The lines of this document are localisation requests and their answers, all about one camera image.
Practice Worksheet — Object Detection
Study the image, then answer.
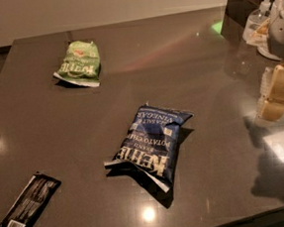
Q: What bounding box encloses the blue Kettle chip bag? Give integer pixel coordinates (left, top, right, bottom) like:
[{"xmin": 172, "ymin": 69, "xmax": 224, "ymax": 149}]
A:
[{"xmin": 105, "ymin": 104, "xmax": 193, "ymax": 192}]

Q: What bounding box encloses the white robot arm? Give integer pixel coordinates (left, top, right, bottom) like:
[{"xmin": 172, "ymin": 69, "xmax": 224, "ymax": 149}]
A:
[{"xmin": 246, "ymin": 0, "xmax": 284, "ymax": 126}]

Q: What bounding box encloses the green Kettle chip bag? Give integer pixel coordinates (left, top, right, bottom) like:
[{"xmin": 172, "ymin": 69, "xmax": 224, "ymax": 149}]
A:
[{"xmin": 53, "ymin": 41, "xmax": 101, "ymax": 88}]

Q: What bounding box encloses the dark counter shelf box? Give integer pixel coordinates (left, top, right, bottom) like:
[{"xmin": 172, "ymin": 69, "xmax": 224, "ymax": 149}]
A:
[{"xmin": 221, "ymin": 0, "xmax": 261, "ymax": 43}]

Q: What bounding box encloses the black snack bar wrapper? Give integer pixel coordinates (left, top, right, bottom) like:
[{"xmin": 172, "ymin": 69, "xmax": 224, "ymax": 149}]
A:
[{"xmin": 0, "ymin": 172, "xmax": 60, "ymax": 227}]

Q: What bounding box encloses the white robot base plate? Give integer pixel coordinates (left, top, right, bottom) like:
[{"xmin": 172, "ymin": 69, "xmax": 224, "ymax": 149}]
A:
[{"xmin": 257, "ymin": 45, "xmax": 281, "ymax": 61}]

